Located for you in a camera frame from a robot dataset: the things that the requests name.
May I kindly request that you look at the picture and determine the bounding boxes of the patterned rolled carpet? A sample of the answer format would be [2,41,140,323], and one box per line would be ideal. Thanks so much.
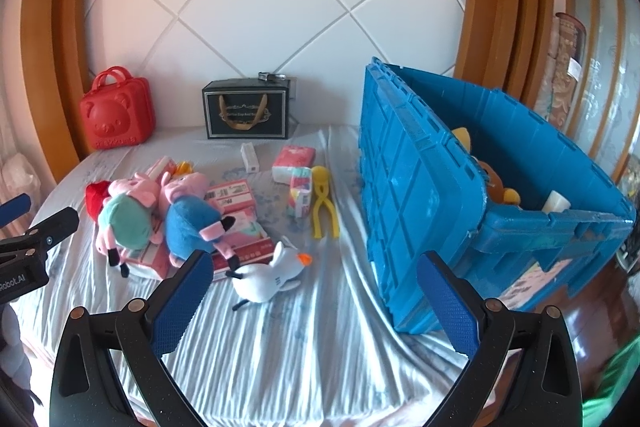
[535,12,586,118]

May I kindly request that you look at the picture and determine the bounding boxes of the pink tissue packet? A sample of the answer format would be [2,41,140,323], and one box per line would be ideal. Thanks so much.
[272,146,317,184]

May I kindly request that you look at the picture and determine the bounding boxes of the person's left forearm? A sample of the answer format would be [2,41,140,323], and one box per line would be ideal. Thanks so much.
[0,303,23,355]

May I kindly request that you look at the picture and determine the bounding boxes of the yellow plastic clamp toy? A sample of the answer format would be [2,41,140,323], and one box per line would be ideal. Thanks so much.
[311,166,339,240]

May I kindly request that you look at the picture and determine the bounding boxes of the red plush toy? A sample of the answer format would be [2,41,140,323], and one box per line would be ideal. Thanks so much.
[85,180,113,222]

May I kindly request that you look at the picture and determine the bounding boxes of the striped floral bed sheet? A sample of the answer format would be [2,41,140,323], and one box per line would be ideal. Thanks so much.
[30,124,501,423]

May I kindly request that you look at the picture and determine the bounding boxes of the pig plush teal dress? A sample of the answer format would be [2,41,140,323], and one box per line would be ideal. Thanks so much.
[95,172,166,278]

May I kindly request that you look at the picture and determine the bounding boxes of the green cloth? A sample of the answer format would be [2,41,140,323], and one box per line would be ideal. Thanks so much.
[582,337,640,427]

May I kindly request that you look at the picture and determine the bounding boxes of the pale bundled cloth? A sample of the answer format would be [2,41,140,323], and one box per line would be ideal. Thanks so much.
[0,152,40,202]

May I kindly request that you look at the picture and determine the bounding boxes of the pink red carton box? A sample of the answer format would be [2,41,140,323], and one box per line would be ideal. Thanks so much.
[206,179,255,214]

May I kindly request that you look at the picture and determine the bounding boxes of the colourful striped tissue packet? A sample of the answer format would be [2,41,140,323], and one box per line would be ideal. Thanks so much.
[289,167,315,219]

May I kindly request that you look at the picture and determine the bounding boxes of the pink teal carton box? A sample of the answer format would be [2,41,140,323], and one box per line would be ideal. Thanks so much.
[220,209,266,248]

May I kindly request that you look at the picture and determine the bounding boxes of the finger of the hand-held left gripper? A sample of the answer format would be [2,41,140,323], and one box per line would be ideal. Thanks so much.
[0,192,32,228]
[0,207,80,258]

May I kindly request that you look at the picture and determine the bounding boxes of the white cup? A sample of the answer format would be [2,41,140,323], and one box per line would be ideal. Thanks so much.
[542,190,571,214]

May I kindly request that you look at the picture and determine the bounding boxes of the pig plush blue dress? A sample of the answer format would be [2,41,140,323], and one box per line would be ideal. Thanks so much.
[159,171,236,270]

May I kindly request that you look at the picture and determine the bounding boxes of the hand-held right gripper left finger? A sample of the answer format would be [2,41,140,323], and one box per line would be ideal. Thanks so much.
[49,251,216,427]

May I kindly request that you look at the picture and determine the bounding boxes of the brown bear plush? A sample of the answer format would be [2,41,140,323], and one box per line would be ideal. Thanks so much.
[472,159,521,206]

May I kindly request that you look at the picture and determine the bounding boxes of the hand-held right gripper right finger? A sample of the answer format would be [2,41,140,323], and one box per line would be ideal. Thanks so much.
[417,251,583,427]

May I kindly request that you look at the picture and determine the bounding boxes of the wooden headboard frame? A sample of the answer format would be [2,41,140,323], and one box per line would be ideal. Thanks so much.
[20,0,556,182]

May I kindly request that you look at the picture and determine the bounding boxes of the yellow plush toy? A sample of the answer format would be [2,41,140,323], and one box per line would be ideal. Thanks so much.
[452,127,476,152]

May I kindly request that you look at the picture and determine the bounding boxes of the small white box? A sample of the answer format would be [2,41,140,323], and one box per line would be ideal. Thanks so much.
[240,142,261,174]

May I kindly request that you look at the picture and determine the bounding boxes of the black gift box gold handle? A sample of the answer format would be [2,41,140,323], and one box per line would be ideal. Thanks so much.
[201,78,291,140]

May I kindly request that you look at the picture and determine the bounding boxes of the long red carton box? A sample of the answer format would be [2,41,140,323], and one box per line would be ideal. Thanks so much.
[210,239,275,283]

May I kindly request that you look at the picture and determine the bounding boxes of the blue plastic storage bin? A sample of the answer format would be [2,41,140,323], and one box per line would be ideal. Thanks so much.
[359,57,638,335]

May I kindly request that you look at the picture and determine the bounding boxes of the white goose toy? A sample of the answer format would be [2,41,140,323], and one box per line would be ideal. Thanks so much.
[225,241,313,310]

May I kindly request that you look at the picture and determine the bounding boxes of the red bear-shaped case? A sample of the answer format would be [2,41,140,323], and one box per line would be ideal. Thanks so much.
[79,66,156,152]

